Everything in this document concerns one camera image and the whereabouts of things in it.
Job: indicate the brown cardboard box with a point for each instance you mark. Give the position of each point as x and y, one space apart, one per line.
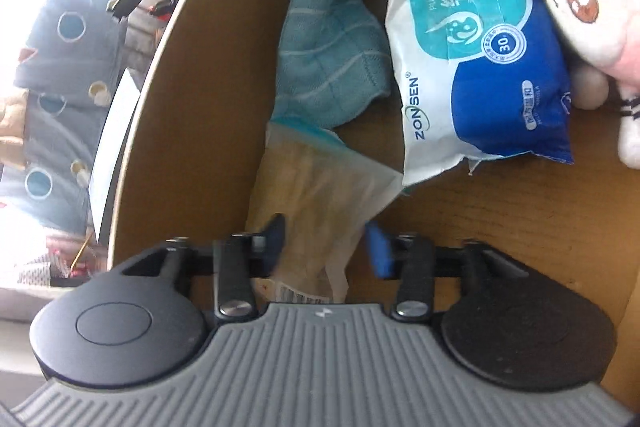
215 72

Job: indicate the gold tissue pack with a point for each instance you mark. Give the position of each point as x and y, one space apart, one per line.
320 202

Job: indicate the grey fabric with circle print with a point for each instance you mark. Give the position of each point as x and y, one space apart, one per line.
55 107

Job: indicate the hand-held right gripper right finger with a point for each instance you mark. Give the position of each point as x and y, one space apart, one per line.
379 252

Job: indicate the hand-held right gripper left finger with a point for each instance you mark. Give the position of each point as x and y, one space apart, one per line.
275 239

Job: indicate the blue white wet wipes pack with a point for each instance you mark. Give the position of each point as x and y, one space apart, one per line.
480 57

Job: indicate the light blue checked towel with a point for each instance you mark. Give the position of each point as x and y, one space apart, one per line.
325 37

